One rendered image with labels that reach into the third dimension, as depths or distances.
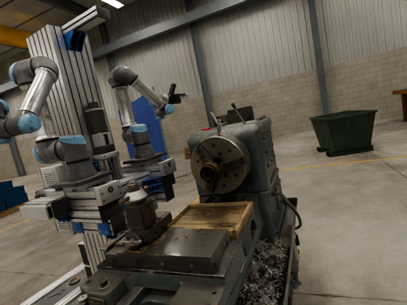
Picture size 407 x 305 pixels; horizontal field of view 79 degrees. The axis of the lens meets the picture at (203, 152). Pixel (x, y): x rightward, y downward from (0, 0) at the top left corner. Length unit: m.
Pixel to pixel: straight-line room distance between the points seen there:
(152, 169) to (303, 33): 10.44
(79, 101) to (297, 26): 10.56
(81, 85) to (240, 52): 10.37
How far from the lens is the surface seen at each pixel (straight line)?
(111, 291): 0.86
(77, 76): 1.75
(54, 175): 1.86
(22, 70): 1.55
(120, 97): 1.89
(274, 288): 1.24
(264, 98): 11.34
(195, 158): 1.36
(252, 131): 1.40
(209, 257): 0.73
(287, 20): 11.77
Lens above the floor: 1.33
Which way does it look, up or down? 7 degrees down
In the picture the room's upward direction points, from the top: 12 degrees counter-clockwise
